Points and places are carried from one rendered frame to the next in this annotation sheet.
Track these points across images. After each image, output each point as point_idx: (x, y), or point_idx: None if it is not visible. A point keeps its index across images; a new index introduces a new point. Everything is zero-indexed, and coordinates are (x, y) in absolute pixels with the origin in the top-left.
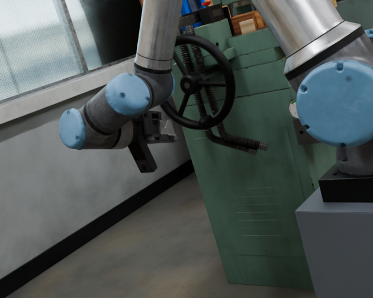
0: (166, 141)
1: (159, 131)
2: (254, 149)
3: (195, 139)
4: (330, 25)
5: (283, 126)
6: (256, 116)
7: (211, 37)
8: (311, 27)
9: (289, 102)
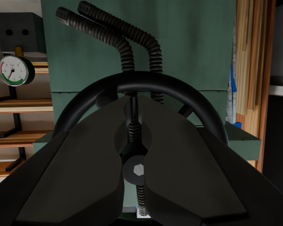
0: (95, 147)
1: None
2: (81, 12)
3: (214, 36)
4: None
5: (65, 41)
6: (103, 62)
7: None
8: None
9: (53, 74)
